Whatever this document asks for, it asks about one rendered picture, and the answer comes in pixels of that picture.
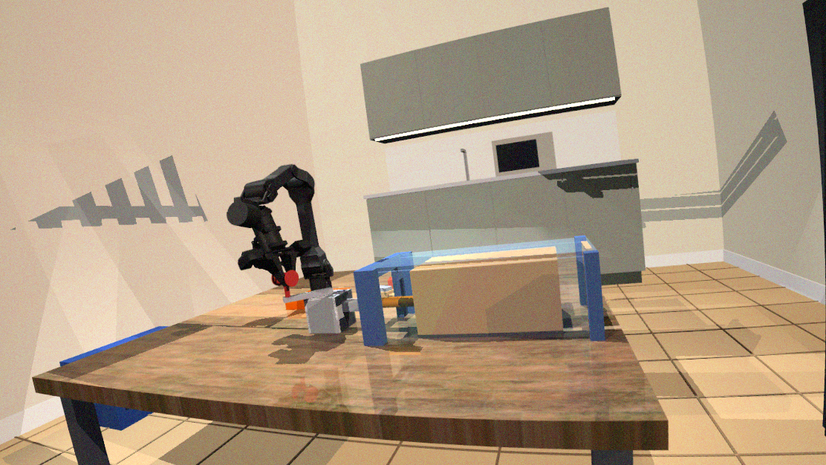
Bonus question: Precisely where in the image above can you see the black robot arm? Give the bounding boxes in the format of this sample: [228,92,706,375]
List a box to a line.
[227,164,334,291]

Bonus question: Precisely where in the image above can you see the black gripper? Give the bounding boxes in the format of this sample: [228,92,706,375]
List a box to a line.
[238,223,311,287]

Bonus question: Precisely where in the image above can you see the clear panelled enclosure with blue frame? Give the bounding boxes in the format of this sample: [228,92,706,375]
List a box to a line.
[362,235,605,346]

